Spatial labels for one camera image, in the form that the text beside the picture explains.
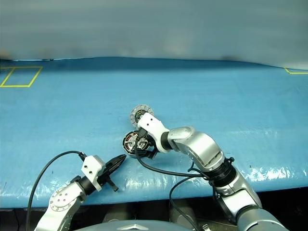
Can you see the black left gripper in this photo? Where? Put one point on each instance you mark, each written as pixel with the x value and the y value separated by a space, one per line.
pixel 103 179

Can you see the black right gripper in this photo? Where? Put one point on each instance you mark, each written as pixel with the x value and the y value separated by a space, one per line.
pixel 152 147

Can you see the motor stator with copper windings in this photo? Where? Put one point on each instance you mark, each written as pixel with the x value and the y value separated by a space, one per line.
pixel 127 144

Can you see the silver motor rotor cover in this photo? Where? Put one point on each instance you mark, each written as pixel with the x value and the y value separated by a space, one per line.
pixel 133 118

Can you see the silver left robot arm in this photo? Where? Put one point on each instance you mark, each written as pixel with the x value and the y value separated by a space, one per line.
pixel 60 199

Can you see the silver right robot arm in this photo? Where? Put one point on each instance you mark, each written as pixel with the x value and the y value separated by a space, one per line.
pixel 204 144

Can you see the grey rounded housing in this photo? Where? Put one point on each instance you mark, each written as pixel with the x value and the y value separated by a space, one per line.
pixel 180 211
pixel 115 215

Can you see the grey robot torso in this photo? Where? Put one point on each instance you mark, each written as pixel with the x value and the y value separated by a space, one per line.
pixel 134 227

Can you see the blue plastic table cover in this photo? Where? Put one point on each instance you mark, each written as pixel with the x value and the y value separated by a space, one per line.
pixel 72 115

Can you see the yellow tape rectangle marking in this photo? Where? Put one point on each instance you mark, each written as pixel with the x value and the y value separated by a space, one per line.
pixel 36 77

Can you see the yellow tape corner marking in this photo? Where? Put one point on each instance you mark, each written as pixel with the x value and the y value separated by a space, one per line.
pixel 298 73

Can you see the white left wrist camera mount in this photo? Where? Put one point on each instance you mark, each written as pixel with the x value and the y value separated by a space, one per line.
pixel 90 168

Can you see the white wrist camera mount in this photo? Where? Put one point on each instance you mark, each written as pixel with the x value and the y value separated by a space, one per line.
pixel 151 124
pixel 90 168

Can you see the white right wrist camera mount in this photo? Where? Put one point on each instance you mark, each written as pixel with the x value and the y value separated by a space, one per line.
pixel 151 124

